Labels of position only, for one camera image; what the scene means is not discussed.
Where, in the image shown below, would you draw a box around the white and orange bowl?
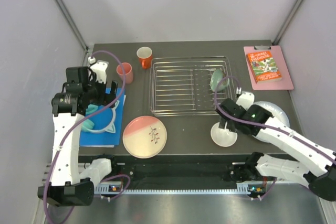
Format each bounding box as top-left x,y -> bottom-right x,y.
211,122 -> 238,147

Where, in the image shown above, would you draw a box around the white speckled plate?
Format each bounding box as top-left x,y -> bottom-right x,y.
253,101 -> 290,127

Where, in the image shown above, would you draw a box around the pale green ceramic bowl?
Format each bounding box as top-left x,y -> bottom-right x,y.
210,69 -> 229,92

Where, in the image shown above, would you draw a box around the metal wire dish rack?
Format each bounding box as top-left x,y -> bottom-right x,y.
149,56 -> 232,116

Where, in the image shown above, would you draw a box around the pink and cream plate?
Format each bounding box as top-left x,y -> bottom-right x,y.
122,115 -> 167,159

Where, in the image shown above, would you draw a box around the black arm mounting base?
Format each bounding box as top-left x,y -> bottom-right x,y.
78,153 -> 292,190

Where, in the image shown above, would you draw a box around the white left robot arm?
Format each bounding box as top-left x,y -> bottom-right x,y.
37,60 -> 119,207

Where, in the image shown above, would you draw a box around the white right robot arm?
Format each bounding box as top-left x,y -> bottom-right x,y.
215,92 -> 335,201

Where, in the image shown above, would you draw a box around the pink plastic cup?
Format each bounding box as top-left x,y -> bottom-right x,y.
116,62 -> 133,84

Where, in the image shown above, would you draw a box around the teal cat-ear headphones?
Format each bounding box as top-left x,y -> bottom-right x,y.
81,101 -> 120,134

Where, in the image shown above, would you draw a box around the blue clip file folder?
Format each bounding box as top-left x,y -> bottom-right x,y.
79,88 -> 126,147

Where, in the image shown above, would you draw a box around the orange ceramic mug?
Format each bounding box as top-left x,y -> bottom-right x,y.
136,47 -> 153,69

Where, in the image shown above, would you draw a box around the pink clipboard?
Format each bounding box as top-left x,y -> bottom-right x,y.
244,46 -> 294,90

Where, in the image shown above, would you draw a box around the orange paperback book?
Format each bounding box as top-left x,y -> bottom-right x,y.
246,50 -> 282,83

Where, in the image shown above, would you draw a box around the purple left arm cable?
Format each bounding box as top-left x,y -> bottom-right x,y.
43,50 -> 129,224

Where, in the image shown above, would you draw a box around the grey cable duct rail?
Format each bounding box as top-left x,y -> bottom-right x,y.
94,183 -> 265,195

